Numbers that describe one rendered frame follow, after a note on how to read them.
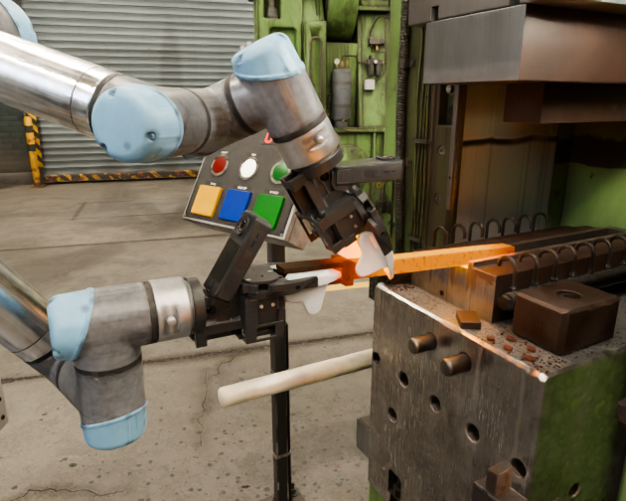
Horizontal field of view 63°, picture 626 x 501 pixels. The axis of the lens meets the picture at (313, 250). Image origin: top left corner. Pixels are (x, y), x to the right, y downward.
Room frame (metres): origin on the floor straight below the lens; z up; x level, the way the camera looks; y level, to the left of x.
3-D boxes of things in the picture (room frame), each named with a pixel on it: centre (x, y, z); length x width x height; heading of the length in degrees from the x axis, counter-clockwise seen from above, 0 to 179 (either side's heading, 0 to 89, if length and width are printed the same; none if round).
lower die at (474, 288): (0.91, -0.42, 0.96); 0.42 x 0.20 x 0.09; 117
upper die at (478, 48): (0.91, -0.42, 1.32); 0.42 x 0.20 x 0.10; 117
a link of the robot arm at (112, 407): (0.55, 0.25, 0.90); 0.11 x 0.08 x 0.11; 45
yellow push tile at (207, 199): (1.23, 0.26, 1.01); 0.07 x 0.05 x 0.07; 52
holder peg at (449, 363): (0.67, -0.21, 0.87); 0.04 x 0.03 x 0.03; 117
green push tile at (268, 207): (1.11, 0.10, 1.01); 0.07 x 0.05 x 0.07; 52
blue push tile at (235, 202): (1.17, 0.18, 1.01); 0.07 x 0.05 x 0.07; 52
